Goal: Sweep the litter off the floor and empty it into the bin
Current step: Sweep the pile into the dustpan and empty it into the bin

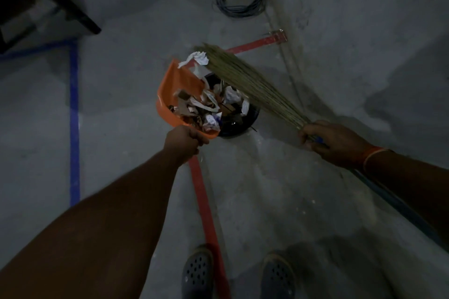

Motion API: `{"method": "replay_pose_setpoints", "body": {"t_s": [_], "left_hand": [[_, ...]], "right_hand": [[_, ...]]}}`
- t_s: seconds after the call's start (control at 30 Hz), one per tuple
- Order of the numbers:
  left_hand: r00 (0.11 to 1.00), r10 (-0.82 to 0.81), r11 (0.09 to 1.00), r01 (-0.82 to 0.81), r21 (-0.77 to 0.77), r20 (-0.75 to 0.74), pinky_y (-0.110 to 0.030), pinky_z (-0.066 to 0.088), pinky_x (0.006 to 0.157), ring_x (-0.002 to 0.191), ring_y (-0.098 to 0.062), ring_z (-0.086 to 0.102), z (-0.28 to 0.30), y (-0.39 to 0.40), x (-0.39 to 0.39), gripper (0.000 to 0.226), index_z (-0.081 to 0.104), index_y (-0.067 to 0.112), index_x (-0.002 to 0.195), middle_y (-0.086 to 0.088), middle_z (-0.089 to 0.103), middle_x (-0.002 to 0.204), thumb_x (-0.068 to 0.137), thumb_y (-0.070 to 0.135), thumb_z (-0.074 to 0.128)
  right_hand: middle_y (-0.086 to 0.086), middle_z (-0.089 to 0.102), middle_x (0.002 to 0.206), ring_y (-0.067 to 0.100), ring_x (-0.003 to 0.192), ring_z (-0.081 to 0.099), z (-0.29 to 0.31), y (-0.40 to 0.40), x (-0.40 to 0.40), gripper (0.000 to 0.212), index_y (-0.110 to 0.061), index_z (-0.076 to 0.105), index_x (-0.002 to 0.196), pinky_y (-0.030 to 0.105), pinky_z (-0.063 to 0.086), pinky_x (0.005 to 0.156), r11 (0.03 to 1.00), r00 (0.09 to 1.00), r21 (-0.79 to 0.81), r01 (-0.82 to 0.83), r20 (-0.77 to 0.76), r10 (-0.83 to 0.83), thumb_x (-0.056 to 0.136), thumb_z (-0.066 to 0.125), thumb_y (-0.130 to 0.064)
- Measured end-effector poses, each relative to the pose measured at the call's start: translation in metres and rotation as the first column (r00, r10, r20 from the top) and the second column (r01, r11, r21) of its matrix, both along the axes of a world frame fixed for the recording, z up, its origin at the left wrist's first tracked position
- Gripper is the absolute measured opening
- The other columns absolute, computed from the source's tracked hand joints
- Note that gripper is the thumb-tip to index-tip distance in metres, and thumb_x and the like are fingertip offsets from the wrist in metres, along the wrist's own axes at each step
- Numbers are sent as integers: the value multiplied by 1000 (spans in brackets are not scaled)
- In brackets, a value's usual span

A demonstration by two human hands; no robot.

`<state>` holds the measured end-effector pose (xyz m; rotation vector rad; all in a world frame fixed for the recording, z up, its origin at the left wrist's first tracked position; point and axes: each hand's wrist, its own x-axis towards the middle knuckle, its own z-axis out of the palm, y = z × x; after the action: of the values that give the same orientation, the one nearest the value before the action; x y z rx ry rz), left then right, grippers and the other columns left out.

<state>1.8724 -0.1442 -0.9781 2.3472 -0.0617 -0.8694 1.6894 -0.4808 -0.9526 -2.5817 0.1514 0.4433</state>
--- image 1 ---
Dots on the person's right hand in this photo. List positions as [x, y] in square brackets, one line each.
[336, 144]

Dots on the person's left hand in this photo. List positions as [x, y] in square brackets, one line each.
[182, 143]

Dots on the black bucket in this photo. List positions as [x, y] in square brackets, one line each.
[242, 123]

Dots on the black plastic table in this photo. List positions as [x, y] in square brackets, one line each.
[70, 8]

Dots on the person's right forearm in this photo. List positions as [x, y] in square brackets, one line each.
[410, 190]

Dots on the person's left forearm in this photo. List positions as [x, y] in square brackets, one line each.
[87, 235]

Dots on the orange wrist band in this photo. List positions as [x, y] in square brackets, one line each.
[373, 157]

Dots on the grey perforated clog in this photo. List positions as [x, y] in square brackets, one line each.
[198, 274]
[279, 277]

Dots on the orange plastic dustpan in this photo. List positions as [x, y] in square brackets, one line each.
[175, 92]

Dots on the pile of paper scraps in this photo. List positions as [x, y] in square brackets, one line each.
[210, 102]

